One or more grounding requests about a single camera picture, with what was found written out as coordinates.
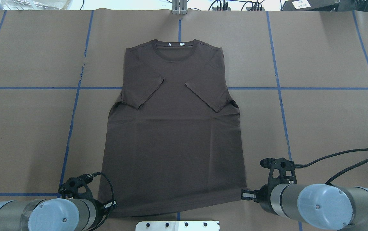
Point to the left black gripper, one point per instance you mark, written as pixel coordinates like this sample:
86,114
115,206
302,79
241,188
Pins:
98,207

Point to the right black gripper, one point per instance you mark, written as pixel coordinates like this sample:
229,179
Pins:
264,194

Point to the dark brown t-shirt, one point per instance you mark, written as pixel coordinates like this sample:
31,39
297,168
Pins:
173,138

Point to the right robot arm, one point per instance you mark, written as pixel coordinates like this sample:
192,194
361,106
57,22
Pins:
320,205

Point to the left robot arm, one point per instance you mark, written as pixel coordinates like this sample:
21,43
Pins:
72,212

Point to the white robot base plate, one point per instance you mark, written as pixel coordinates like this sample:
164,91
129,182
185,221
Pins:
195,225

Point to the aluminium frame post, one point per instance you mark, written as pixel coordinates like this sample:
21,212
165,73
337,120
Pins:
179,7

